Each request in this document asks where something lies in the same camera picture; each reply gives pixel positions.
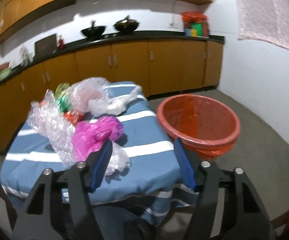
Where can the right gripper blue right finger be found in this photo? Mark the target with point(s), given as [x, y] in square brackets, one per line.
[189, 163]

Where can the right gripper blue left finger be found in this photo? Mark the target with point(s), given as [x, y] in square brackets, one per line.
[97, 163]

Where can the small clear plastic bag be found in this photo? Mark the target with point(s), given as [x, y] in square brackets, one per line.
[119, 160]

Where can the magenta plastic bag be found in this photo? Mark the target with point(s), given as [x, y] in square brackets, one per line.
[89, 137]

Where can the long clear bubble wrap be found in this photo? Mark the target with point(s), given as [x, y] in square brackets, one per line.
[47, 119]

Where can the orange lower kitchen cabinets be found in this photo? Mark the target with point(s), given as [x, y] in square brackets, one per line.
[158, 65]

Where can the red plastic basin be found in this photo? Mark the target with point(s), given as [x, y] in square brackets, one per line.
[205, 125]

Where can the blue white striped tablecloth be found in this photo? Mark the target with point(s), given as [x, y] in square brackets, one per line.
[151, 184]

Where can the orange plastic bag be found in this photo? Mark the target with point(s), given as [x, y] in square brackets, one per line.
[73, 116]

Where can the white crumpled plastic bag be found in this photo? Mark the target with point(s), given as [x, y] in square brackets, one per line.
[112, 106]

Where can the green shiny ribbon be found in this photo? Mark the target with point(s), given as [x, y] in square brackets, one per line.
[63, 102]

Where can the large bubble wrap bundle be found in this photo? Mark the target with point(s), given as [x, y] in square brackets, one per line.
[80, 93]

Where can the yellow green paper wrapper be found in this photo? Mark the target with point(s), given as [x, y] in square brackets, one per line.
[60, 88]

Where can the black countertop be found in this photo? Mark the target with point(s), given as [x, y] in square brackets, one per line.
[113, 38]

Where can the small red bottle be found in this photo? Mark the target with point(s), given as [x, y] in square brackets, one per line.
[60, 45]

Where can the dark cutting board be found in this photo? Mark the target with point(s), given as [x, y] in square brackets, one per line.
[45, 46]

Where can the clear bag on counter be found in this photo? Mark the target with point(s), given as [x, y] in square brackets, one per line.
[26, 56]

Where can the left black wok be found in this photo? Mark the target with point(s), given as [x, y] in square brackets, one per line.
[94, 31]

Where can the stacked bowls on counter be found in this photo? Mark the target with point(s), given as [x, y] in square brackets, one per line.
[5, 70]

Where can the red bag with colourful items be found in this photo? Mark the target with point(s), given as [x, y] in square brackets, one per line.
[195, 24]

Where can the right black wok with lid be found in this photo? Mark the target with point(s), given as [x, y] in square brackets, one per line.
[126, 25]

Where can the pink floral hanging cloth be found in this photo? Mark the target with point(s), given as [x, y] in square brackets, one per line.
[264, 20]

